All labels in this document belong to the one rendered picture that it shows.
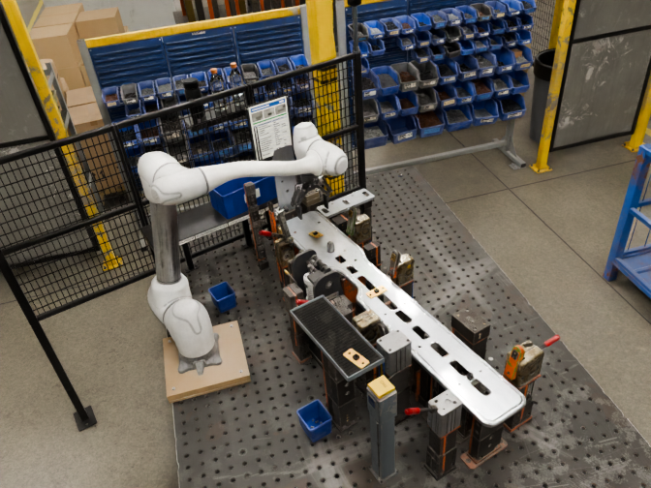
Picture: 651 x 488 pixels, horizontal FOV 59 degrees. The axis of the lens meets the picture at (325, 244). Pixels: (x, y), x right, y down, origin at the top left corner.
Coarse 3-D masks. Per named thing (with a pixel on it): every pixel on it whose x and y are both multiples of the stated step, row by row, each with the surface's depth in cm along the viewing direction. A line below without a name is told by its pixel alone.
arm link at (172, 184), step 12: (168, 168) 207; (180, 168) 207; (192, 168) 209; (156, 180) 204; (168, 180) 202; (180, 180) 203; (192, 180) 205; (204, 180) 208; (156, 192) 201; (168, 192) 202; (180, 192) 203; (192, 192) 206; (204, 192) 210; (168, 204) 206
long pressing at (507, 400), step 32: (288, 224) 273; (320, 224) 271; (320, 256) 252; (352, 256) 250; (384, 320) 218; (416, 320) 216; (416, 352) 203; (448, 352) 203; (448, 384) 191; (480, 416) 181
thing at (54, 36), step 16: (48, 16) 590; (64, 16) 585; (80, 16) 581; (96, 16) 576; (112, 16) 572; (32, 32) 549; (48, 32) 545; (64, 32) 541; (80, 32) 573; (96, 32) 576; (112, 32) 579; (48, 48) 539; (64, 48) 541; (64, 64) 549; (80, 64) 557; (80, 80) 561
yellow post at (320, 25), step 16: (320, 0) 271; (320, 16) 275; (320, 32) 279; (320, 48) 284; (320, 80) 295; (336, 80) 298; (336, 112) 308; (320, 128) 315; (336, 128) 313; (336, 144) 318; (336, 176) 330; (336, 192) 336
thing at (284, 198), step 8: (280, 152) 263; (288, 152) 265; (272, 160) 262; (280, 160) 265; (288, 160) 267; (280, 176) 269; (288, 176) 272; (296, 176) 274; (280, 184) 272; (288, 184) 274; (280, 192) 274; (288, 192) 276; (280, 200) 276; (288, 200) 279; (280, 208) 279; (288, 208) 281
